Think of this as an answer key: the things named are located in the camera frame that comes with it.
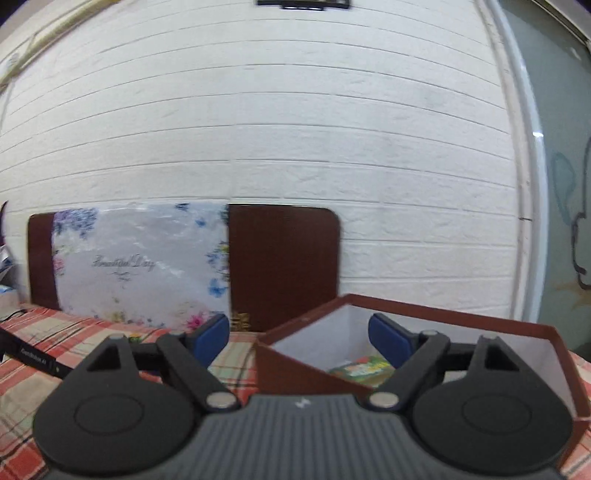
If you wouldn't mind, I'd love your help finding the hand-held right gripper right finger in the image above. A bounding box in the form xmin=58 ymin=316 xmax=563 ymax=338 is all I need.
xmin=367 ymin=313 xmax=529 ymax=412

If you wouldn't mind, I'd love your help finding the white blue bedside item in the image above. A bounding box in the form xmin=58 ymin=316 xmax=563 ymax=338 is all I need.
xmin=0 ymin=244 xmax=17 ymax=308

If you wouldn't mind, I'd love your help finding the red plaid blanket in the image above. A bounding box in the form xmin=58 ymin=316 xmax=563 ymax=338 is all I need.
xmin=0 ymin=302 xmax=591 ymax=480

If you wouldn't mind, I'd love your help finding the white door frame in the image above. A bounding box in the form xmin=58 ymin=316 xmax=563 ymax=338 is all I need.
xmin=479 ymin=0 xmax=546 ymax=325

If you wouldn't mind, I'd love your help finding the brown cardboard box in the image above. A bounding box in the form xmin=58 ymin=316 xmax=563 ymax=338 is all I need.
xmin=255 ymin=294 xmax=591 ymax=424

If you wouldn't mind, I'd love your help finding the black wall fixture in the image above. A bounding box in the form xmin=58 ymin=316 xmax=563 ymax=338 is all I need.
xmin=256 ymin=0 xmax=353 ymax=11

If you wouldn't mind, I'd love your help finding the frosted glass door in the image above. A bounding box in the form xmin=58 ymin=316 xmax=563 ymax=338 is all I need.
xmin=501 ymin=0 xmax=591 ymax=352

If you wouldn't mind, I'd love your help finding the pale wall conduit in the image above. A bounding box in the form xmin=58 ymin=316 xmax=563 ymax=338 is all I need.
xmin=0 ymin=0 xmax=121 ymax=88

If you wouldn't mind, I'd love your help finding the floral plastic-covered cushion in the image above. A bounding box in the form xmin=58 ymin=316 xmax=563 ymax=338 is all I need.
xmin=52 ymin=201 xmax=232 ymax=330

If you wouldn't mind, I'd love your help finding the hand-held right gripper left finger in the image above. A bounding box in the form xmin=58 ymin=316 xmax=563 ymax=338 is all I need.
xmin=62 ymin=313 xmax=242 ymax=412

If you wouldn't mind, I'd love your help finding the brown wooden headboard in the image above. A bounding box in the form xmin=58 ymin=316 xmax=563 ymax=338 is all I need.
xmin=28 ymin=205 xmax=343 ymax=334

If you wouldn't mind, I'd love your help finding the green printed packet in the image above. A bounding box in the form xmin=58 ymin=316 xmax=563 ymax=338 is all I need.
xmin=329 ymin=355 xmax=398 ymax=389

